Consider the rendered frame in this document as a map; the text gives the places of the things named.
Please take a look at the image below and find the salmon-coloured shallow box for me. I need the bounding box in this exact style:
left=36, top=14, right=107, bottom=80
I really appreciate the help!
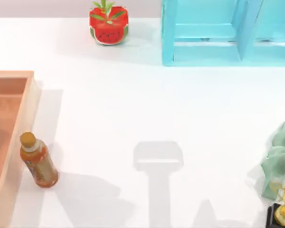
left=0, top=70, right=41, bottom=228

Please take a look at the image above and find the pale green glass trophy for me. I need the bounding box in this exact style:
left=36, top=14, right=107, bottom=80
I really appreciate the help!
left=260, top=121, right=285, bottom=201

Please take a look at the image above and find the orange bottle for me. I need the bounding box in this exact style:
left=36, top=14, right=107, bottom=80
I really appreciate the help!
left=19, top=132, right=59, bottom=189

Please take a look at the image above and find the light blue rack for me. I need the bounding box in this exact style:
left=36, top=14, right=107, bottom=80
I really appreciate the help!
left=161, top=0, right=285, bottom=67

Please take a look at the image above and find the red watermelon plant pot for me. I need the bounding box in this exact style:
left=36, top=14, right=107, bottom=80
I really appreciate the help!
left=89, top=0, right=130, bottom=46

